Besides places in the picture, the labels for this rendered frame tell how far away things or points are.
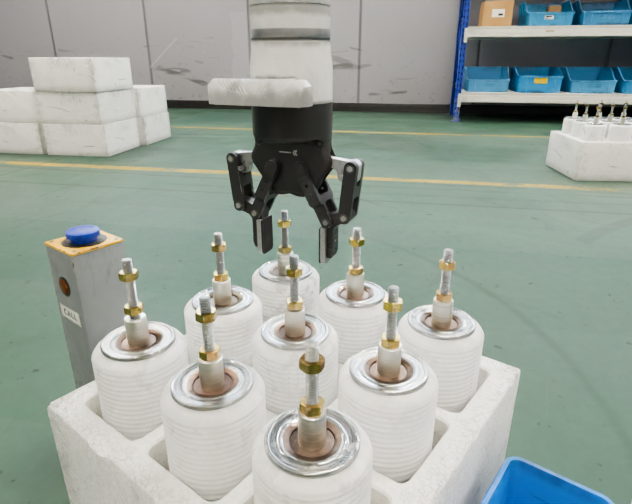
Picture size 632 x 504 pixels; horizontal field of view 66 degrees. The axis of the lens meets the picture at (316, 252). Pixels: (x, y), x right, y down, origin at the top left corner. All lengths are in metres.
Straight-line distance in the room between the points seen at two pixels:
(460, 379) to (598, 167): 2.15
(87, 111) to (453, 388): 2.84
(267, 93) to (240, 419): 0.27
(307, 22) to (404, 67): 5.09
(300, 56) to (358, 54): 5.12
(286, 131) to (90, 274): 0.34
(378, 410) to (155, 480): 0.21
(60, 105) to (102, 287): 2.63
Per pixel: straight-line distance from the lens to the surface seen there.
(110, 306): 0.70
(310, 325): 0.56
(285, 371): 0.52
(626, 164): 2.70
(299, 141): 0.44
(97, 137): 3.17
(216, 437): 0.46
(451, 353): 0.55
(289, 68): 0.43
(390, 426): 0.47
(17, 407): 0.97
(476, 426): 0.56
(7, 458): 0.88
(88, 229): 0.69
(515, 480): 0.64
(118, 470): 0.53
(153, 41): 6.27
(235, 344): 0.60
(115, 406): 0.56
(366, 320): 0.60
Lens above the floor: 0.53
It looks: 21 degrees down
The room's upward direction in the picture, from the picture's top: straight up
